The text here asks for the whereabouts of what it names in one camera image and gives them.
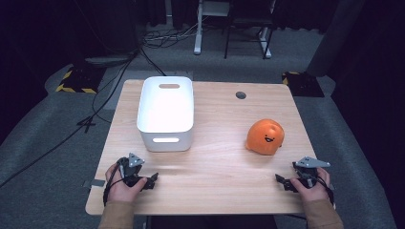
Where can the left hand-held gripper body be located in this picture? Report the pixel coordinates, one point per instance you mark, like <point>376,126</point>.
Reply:
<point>131,168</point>

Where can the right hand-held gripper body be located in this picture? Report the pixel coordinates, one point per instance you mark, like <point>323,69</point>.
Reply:
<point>308,168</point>

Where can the orange smiling plush toy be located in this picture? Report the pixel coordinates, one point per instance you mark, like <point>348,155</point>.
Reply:
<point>262,136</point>

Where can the white plastic storage bin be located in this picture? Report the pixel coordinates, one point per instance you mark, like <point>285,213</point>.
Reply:
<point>165,111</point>

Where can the person's right hand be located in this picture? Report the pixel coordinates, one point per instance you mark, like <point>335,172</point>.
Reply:
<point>313,191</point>

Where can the person's left hand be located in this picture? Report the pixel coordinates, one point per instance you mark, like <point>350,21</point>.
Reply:
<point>122,190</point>

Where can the grey tape strip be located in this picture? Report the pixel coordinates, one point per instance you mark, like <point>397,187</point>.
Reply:
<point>95,183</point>

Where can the black yellow striped stand base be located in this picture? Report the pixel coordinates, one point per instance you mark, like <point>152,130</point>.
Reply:
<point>302,84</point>
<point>79,79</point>

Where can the dark round table grommet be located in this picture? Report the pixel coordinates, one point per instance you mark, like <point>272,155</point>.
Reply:
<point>240,95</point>

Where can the white metal desk leg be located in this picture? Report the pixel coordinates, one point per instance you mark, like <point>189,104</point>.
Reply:
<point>266,44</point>
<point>198,31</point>

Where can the dark curtain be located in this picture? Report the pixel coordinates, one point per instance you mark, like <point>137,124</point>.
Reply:
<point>337,38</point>

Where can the black metal chair frame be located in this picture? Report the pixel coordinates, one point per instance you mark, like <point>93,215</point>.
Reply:
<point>248,22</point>

